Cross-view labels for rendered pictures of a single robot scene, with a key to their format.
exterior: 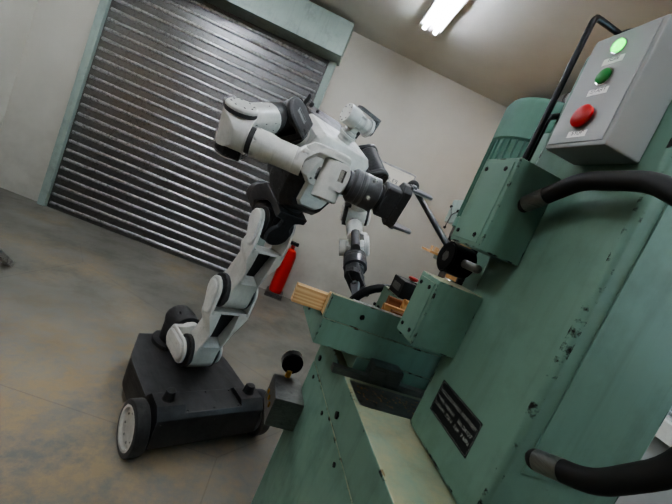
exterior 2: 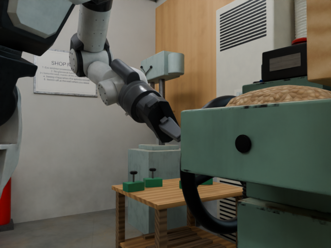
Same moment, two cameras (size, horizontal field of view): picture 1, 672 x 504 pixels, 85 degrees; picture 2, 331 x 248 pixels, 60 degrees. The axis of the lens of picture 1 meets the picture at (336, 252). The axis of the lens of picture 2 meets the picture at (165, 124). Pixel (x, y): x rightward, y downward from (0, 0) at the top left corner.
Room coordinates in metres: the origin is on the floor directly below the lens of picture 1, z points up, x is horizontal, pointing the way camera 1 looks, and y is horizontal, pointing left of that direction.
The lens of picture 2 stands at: (0.70, 0.15, 0.88)
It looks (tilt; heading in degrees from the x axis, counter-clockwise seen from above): 1 degrees up; 336
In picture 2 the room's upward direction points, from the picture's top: straight up
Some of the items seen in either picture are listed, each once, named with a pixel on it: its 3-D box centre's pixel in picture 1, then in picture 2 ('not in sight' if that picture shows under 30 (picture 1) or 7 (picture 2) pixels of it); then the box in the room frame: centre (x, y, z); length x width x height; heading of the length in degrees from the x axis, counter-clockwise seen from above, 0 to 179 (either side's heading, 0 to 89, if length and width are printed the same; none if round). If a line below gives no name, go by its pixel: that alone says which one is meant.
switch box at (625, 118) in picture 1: (615, 99); not in sight; (0.52, -0.26, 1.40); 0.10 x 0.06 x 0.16; 15
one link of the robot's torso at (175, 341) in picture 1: (194, 344); not in sight; (1.59, 0.43, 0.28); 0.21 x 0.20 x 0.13; 45
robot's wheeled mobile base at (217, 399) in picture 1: (190, 365); not in sight; (1.56, 0.41, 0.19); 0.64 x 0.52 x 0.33; 45
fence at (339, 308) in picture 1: (445, 345); not in sight; (0.83, -0.32, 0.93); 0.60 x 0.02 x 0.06; 105
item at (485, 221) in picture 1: (500, 210); not in sight; (0.62, -0.22, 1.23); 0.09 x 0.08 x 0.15; 15
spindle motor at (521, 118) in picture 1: (516, 180); not in sight; (0.86, -0.32, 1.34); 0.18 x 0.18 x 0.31
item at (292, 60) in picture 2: (414, 290); (295, 67); (1.05, -0.25, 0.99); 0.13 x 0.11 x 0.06; 105
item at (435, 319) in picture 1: (437, 313); not in sight; (0.65, -0.21, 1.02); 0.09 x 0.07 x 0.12; 105
